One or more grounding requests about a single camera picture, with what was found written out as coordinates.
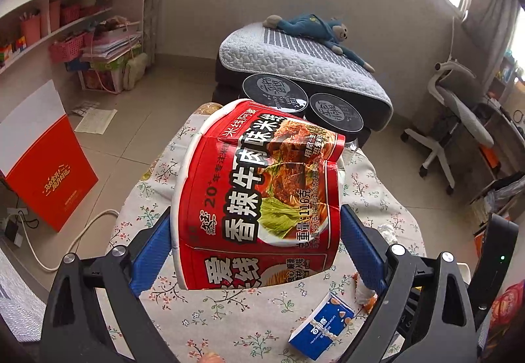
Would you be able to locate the clear jar with round nuts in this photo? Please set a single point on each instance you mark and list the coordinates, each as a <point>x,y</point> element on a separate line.
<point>336,113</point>

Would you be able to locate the dark grey ottoman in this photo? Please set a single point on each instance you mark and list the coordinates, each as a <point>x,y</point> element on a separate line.
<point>223,76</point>

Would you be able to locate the stack of papers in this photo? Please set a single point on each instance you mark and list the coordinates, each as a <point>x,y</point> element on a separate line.
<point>110,45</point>

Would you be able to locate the red and white paper bag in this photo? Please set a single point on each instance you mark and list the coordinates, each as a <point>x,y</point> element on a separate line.
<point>45,166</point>

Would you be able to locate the blue and white milk carton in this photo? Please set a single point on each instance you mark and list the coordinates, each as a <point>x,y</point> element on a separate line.
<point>320,330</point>

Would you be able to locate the pink pen cup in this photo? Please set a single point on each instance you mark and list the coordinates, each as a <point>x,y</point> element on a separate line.
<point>30,30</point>

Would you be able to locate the paper sheet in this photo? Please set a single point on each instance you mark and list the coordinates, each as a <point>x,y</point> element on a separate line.
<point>96,121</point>

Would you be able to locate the white power strip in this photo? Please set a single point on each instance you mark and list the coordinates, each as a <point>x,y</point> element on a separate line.
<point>14,227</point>

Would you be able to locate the white tissue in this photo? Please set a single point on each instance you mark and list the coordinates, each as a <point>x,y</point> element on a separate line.
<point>361,289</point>
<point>386,232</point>

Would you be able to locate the wooden desk with hutch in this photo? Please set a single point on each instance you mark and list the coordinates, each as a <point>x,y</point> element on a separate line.
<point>508,111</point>

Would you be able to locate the red instant noodle bowl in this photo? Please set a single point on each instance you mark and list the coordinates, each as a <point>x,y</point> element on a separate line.
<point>254,199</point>

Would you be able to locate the small pink basket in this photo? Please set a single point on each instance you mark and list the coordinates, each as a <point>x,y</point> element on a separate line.
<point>70,14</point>

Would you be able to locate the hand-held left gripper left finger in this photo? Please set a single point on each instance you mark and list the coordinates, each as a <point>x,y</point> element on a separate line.
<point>149,252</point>

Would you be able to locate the white tote bag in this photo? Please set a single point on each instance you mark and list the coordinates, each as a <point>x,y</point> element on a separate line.
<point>135,72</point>

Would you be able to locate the blue plush monkey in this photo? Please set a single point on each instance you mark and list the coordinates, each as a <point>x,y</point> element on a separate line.
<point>311,25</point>

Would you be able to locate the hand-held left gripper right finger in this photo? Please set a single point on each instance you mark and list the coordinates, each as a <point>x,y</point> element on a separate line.
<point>365,244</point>

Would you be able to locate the grey office chair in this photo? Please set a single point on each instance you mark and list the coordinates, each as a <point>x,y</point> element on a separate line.
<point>463,113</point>

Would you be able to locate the clear jar with pistachios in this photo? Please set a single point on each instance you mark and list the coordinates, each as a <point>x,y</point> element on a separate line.
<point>275,94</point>

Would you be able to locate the orange peel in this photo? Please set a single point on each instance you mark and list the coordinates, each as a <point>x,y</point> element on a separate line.
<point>369,302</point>

